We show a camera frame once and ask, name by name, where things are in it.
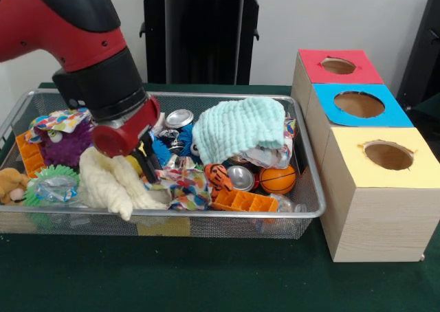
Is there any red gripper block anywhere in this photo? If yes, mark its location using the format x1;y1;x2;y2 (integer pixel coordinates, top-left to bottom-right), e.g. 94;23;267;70
91;95;163;185

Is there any multicolour dotted cloth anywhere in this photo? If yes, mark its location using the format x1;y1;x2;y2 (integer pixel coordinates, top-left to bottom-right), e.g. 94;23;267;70
144;167;212;212
24;107;94;144

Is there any shallow clear mesh bin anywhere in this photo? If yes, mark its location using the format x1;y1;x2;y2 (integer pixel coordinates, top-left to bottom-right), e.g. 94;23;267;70
0;88;327;240

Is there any wooden box with three holes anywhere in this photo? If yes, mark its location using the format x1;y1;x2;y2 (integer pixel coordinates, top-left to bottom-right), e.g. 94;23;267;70
291;48;440;263

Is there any yellow ball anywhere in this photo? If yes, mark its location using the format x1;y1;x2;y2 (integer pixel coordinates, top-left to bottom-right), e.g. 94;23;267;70
125;155;144;175

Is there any cream knitted cloth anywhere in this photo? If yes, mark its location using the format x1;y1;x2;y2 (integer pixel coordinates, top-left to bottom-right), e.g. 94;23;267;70
78;148;169;222

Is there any orange tiger plush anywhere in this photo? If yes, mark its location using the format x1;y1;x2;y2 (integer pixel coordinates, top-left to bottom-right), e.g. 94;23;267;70
203;164;234;198

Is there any purple spiky toy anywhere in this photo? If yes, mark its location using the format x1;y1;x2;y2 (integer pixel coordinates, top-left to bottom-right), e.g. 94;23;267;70
41;121;96;168

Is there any mint green knitted cloth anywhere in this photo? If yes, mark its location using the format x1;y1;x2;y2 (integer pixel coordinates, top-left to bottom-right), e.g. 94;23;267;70
191;97;287;167

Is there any orange plastic grid tray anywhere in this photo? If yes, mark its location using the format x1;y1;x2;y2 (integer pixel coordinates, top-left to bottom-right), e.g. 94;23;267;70
211;188;279;213

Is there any green spiky ball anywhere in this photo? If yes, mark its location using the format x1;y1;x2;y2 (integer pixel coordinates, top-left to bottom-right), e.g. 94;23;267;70
23;164;82;208

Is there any orange basketball toy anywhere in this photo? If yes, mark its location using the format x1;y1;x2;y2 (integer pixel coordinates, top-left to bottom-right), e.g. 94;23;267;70
258;164;297;195

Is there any dark green side table cloth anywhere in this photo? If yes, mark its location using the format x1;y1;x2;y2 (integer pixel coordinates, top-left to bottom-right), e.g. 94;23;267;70
409;97;440;127

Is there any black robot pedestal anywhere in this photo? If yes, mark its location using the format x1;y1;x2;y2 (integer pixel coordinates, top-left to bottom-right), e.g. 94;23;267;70
132;0;278;85

